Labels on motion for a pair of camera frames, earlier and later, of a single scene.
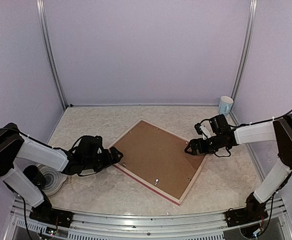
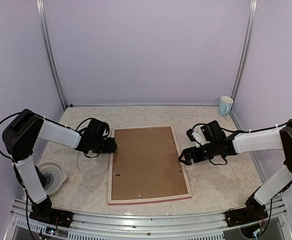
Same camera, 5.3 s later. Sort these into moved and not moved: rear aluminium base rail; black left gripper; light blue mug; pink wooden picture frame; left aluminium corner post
Moved: pink wooden picture frame; black left gripper
Not moved: light blue mug; rear aluminium base rail; left aluminium corner post
